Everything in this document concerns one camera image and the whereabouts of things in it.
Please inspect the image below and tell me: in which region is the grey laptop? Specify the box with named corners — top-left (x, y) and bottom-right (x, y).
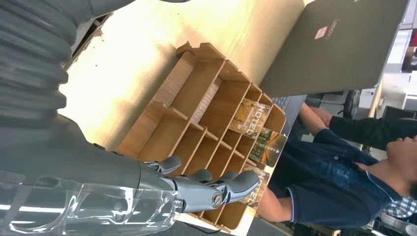
top-left (259, 0), bottom-right (410, 136)

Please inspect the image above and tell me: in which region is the wooden compartment organizer box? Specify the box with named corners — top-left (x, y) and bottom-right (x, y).
top-left (117, 41), bottom-right (287, 235)

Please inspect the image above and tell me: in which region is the clear plastic wrist bracket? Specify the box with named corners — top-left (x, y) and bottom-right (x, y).
top-left (0, 169), bottom-right (184, 236)

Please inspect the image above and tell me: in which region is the person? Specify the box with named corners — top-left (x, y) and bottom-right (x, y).
top-left (309, 107), bottom-right (417, 151)
top-left (257, 103), bottom-right (417, 229)

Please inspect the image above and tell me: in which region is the dark round wheel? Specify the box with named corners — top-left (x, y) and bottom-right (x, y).
top-left (343, 89), bottom-right (362, 119)

